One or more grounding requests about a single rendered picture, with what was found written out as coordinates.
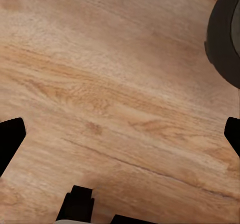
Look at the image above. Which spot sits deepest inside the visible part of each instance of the cauldron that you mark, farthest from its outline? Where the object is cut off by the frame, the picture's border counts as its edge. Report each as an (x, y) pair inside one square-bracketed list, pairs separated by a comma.
[(222, 45)]

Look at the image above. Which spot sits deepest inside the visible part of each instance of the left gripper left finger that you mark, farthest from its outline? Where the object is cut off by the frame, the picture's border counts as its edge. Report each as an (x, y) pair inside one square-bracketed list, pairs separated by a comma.
[(12, 134)]

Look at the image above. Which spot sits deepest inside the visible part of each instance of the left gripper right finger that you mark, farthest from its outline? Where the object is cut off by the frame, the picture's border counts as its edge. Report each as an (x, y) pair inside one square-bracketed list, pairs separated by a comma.
[(232, 133)]

